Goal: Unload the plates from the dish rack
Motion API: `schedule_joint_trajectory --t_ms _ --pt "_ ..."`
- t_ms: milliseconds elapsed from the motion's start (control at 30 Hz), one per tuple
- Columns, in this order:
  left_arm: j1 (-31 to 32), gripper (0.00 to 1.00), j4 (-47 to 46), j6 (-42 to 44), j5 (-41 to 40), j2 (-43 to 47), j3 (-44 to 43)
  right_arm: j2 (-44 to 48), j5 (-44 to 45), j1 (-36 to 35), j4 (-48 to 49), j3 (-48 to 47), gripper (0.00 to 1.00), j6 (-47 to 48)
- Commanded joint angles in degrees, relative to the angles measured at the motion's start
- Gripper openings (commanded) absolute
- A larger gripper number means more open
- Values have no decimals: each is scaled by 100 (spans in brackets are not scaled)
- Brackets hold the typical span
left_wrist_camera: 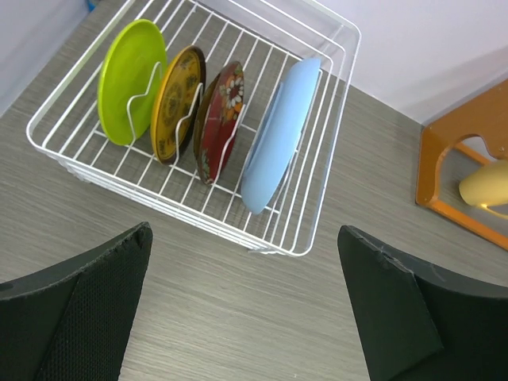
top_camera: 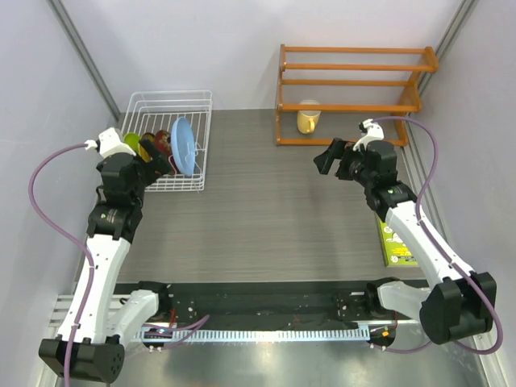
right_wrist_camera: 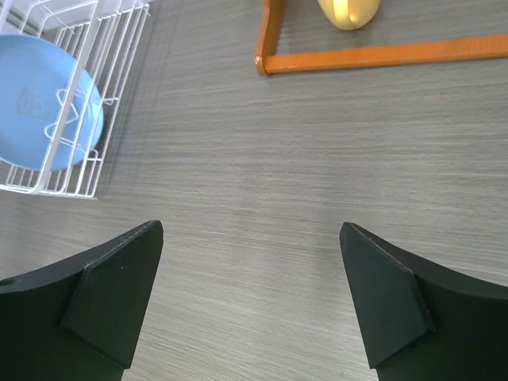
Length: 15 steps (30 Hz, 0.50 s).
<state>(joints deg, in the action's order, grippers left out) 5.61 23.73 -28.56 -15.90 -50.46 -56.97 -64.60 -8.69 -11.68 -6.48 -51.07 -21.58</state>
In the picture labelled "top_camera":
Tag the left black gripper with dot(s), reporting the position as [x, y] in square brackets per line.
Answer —
[157, 167]

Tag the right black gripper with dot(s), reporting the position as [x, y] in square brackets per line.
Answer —
[339, 149]

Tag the red floral plate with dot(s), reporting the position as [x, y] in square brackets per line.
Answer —
[162, 141]

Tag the lime green plate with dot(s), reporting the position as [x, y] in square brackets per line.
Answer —
[132, 140]

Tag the light blue plate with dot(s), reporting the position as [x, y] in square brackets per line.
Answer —
[183, 147]

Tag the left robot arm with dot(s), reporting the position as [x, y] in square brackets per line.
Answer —
[91, 344]

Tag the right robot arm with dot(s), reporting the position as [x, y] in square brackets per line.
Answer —
[460, 302]

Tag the orange wooden shelf rack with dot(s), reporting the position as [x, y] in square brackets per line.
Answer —
[347, 80]

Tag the yellow mug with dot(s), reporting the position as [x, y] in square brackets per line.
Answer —
[307, 121]

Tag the green box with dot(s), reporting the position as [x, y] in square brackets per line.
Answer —
[395, 253]

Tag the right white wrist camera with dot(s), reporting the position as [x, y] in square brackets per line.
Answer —
[370, 131]

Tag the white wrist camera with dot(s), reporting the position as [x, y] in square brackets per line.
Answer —
[109, 143]
[370, 131]

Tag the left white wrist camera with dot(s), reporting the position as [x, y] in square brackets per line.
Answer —
[109, 143]

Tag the white wire dish rack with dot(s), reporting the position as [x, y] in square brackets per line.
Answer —
[151, 111]

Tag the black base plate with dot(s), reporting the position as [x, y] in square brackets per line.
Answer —
[273, 306]

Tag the white perforated cable strip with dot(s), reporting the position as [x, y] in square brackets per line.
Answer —
[209, 336]

